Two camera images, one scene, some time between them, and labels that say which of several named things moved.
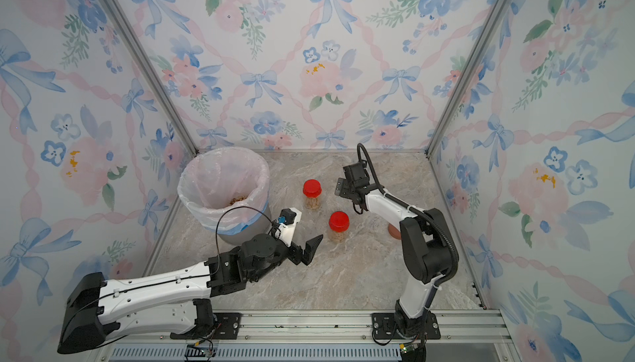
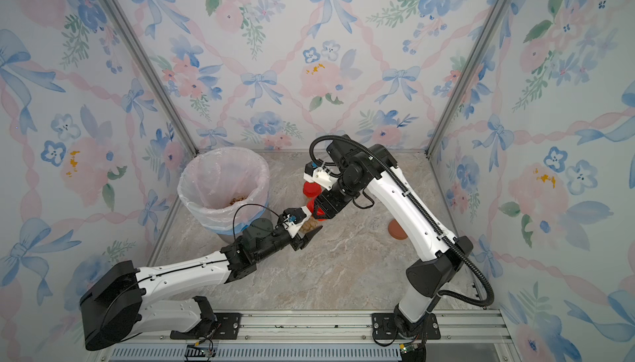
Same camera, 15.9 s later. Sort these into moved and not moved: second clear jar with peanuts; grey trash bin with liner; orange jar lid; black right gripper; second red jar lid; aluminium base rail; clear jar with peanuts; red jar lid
Moved: black right gripper; red jar lid; clear jar with peanuts
Not moved: grey trash bin with liner; second red jar lid; second clear jar with peanuts; orange jar lid; aluminium base rail
